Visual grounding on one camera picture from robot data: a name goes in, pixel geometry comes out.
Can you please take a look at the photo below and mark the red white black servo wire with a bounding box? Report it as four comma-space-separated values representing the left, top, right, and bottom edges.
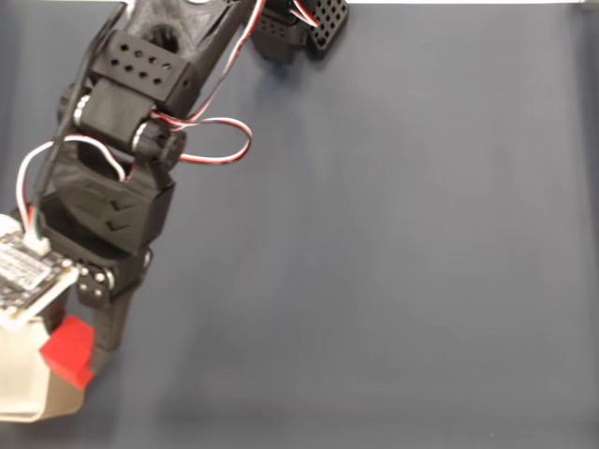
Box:
287, 0, 322, 27
16, 134, 127, 221
152, 0, 268, 166

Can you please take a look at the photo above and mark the red cube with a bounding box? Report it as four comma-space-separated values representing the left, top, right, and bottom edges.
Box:
40, 314, 96, 390

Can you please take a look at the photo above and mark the black camera cable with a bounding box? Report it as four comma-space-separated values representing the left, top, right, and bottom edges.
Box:
32, 0, 130, 225

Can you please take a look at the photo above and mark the white camera board mount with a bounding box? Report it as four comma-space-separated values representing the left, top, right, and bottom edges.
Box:
0, 212, 80, 331

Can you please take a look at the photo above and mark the grey table mat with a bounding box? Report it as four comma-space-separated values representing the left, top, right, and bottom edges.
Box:
0, 3, 599, 449

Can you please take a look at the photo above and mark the beige box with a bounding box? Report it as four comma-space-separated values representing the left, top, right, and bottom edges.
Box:
0, 317, 88, 424

